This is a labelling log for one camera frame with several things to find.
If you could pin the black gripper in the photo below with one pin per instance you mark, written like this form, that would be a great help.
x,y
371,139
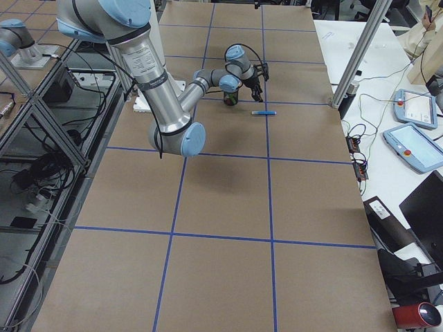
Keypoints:
x,y
250,83

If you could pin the red cylinder bottle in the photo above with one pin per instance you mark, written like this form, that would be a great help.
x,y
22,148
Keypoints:
x,y
415,316

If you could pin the aluminium frame post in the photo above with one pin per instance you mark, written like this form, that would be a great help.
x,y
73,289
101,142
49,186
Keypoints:
x,y
371,26

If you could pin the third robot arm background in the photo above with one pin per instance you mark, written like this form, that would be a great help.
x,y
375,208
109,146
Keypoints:
x,y
18,43

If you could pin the blue teach pendant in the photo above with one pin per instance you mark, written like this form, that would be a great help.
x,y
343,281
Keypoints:
x,y
414,147
417,108

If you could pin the black laptop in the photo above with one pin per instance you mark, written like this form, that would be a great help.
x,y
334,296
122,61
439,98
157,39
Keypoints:
x,y
422,209

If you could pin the black mesh pen cup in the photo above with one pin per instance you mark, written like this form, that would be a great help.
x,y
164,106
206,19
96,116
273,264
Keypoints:
x,y
230,98

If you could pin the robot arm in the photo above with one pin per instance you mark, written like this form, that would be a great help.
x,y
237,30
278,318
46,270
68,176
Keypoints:
x,y
126,26

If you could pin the person in beige clothes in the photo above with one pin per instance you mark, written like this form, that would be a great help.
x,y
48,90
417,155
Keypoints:
x,y
423,44

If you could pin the blue teach pendant far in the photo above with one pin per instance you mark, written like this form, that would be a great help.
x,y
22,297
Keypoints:
x,y
417,108

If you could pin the black usb hub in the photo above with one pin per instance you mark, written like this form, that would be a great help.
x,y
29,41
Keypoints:
x,y
358,159

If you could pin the blue teach pendant near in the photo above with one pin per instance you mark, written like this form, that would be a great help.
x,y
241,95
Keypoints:
x,y
414,147

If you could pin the blue highlighter pen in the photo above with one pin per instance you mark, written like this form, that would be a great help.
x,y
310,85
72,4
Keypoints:
x,y
263,113

